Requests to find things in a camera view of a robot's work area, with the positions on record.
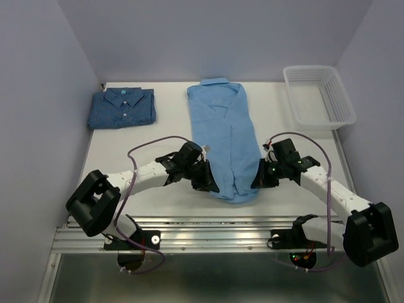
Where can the blue plaid folded shirt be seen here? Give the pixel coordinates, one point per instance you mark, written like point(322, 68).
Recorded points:
point(118, 108)

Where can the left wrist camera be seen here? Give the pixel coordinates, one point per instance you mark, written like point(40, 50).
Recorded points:
point(205, 150)

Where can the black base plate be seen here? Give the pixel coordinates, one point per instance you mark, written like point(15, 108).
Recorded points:
point(290, 239)
point(147, 238)

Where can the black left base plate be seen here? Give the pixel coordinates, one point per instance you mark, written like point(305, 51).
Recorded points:
point(147, 238)

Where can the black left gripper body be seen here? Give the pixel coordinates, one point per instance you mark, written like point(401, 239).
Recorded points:
point(196, 173)

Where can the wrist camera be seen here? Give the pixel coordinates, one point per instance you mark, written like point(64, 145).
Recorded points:
point(270, 154)
point(205, 150)

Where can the aluminium mounting rail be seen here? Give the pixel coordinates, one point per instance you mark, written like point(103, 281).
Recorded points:
point(185, 235)

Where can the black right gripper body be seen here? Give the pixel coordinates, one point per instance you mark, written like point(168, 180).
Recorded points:
point(275, 172)

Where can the light blue long sleeve shirt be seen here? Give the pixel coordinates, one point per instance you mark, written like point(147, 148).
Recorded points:
point(220, 119)

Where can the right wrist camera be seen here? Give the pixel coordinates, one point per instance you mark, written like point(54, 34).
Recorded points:
point(270, 154)

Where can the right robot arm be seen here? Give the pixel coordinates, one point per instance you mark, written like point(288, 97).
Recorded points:
point(364, 231)

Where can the white plastic mesh basket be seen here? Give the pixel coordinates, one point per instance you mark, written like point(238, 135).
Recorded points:
point(318, 99)

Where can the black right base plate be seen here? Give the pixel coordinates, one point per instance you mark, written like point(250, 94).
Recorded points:
point(290, 239)

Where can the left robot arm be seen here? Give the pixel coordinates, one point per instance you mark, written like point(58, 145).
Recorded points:
point(97, 203)

